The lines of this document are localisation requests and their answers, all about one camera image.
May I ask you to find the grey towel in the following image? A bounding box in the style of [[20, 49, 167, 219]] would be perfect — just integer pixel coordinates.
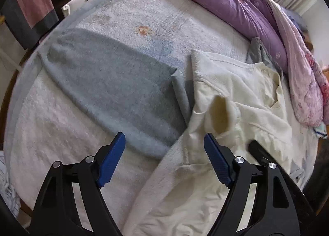
[[1, 0, 59, 50]]

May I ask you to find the dark grey cloth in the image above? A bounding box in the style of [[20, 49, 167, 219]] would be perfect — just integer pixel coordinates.
[[245, 37, 284, 74]]

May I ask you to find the wooden bed with pale sheet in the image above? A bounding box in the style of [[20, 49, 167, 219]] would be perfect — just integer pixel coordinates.
[[2, 0, 329, 236]]

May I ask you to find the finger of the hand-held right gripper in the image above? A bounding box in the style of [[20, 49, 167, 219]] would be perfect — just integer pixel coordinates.
[[248, 140, 271, 167]]

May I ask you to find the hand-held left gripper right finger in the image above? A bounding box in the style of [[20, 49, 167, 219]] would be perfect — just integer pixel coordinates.
[[204, 133, 316, 236]]

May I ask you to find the white patterned cloth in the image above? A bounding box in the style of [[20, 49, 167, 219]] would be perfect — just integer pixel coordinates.
[[0, 151, 21, 218]]

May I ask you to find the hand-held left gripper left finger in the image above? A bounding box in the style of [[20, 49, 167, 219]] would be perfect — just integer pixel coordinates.
[[29, 132, 126, 236]]

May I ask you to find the grey zip hoodie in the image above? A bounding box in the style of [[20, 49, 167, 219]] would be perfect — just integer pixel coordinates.
[[37, 28, 194, 159]]

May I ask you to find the blue checked pillow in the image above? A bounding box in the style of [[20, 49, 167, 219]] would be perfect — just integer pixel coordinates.
[[312, 123, 329, 139]]

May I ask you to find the cream white garment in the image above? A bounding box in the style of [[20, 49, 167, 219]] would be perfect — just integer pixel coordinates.
[[123, 49, 306, 236]]

